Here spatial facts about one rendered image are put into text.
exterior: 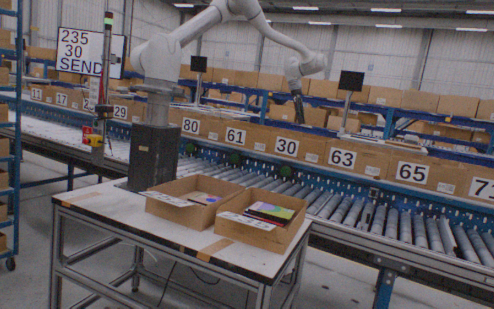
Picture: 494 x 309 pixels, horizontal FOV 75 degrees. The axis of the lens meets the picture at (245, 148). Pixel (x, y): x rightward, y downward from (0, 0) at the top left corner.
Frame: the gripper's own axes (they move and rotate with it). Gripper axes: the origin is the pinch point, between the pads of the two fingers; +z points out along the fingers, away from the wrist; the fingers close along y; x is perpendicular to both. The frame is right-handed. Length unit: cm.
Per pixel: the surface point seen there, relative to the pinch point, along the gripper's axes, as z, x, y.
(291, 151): 19.9, -10.5, 0.8
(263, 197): 36, -4, 71
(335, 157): 28.7, 17.9, 0.5
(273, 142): 12.0, -22.6, 0.6
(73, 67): -64, -134, 60
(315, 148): 20.8, 6.0, 0.4
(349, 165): 34.5, 25.7, 0.5
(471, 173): 48, 88, -1
